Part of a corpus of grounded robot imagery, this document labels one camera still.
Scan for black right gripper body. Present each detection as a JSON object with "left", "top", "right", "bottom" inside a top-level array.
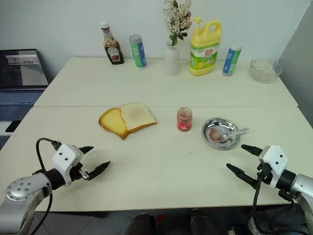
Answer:
[{"left": 255, "top": 151, "right": 275, "bottom": 186}]

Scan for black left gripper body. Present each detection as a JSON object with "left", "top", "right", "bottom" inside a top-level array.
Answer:
[{"left": 65, "top": 152, "right": 91, "bottom": 188}]

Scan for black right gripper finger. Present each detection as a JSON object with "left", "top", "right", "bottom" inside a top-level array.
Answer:
[
  {"left": 241, "top": 144, "right": 263, "bottom": 158},
  {"left": 225, "top": 163, "right": 258, "bottom": 189}
]

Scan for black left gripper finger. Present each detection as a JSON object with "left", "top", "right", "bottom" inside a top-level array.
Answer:
[
  {"left": 87, "top": 161, "right": 112, "bottom": 181},
  {"left": 79, "top": 145, "right": 95, "bottom": 156}
]

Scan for metal spoon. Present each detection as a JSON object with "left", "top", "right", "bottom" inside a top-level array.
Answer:
[{"left": 216, "top": 127, "right": 250, "bottom": 143}]

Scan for white bread slice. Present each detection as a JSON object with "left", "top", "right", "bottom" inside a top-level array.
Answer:
[{"left": 119, "top": 102, "right": 157, "bottom": 135}]

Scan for yellow toasted bread slice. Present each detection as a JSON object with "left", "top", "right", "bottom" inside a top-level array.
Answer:
[{"left": 98, "top": 107, "right": 130, "bottom": 141}]

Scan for small glass jam jar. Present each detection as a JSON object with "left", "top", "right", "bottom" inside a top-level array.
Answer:
[{"left": 177, "top": 107, "right": 193, "bottom": 132}]

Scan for round metal plate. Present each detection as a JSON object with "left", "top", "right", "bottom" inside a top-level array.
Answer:
[{"left": 201, "top": 117, "right": 241, "bottom": 149}]

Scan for black smartphone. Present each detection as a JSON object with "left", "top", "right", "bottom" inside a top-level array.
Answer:
[{"left": 5, "top": 120, "right": 23, "bottom": 134}]

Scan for dark grey pad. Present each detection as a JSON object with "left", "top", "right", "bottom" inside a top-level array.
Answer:
[{"left": 0, "top": 135, "right": 10, "bottom": 150}]

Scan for clear glass bowl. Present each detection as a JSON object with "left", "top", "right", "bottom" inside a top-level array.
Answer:
[{"left": 249, "top": 58, "right": 284, "bottom": 85}]

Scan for blue green cylinder canister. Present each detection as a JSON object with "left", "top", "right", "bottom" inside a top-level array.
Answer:
[
  {"left": 129, "top": 34, "right": 149, "bottom": 71},
  {"left": 222, "top": 45, "right": 243, "bottom": 77}
]

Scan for open grey laptop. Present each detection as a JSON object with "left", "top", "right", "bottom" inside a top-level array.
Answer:
[{"left": 0, "top": 48, "right": 50, "bottom": 122}]

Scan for ketchup bottle with white cap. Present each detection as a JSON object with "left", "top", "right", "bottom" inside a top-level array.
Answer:
[{"left": 99, "top": 21, "right": 125, "bottom": 66}]

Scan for yellow detergent pump bottle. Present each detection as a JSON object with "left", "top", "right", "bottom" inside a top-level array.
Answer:
[{"left": 189, "top": 16, "right": 223, "bottom": 77}]

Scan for white ceramic vase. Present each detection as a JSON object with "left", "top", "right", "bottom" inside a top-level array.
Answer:
[{"left": 164, "top": 42, "right": 181, "bottom": 76}]

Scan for dried flower bouquet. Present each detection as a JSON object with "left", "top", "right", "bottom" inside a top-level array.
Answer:
[{"left": 160, "top": 0, "right": 193, "bottom": 47}]

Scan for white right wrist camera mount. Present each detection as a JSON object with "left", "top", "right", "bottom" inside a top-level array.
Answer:
[{"left": 262, "top": 144, "right": 290, "bottom": 190}]

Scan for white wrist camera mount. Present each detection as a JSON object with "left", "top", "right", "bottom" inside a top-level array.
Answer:
[
  {"left": 262, "top": 144, "right": 290, "bottom": 190},
  {"left": 51, "top": 143, "right": 84, "bottom": 183}
]

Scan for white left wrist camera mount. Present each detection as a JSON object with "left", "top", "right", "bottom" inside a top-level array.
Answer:
[{"left": 51, "top": 143, "right": 84, "bottom": 183}]

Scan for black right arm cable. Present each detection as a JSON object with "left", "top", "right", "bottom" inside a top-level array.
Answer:
[{"left": 251, "top": 166, "right": 298, "bottom": 235}]

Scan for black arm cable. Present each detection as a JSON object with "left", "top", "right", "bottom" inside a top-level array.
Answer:
[
  {"left": 251, "top": 166, "right": 298, "bottom": 235},
  {"left": 36, "top": 138, "right": 62, "bottom": 212}
]

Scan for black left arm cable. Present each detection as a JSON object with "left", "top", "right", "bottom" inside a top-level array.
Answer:
[{"left": 36, "top": 138, "right": 62, "bottom": 212}]

